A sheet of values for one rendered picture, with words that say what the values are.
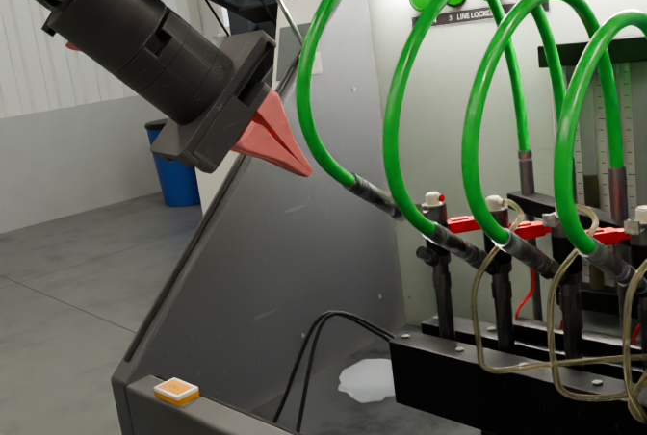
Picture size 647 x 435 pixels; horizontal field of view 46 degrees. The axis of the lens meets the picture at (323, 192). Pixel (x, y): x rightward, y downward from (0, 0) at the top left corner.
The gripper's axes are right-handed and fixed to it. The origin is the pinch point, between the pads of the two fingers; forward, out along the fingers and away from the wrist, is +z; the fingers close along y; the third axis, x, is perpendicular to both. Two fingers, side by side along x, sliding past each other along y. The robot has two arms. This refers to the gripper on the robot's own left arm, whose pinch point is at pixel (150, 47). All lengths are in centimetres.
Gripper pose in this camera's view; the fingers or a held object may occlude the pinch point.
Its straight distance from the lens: 78.2
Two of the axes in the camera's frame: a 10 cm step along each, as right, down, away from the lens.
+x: -4.2, 8.3, -3.8
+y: -5.1, 1.4, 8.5
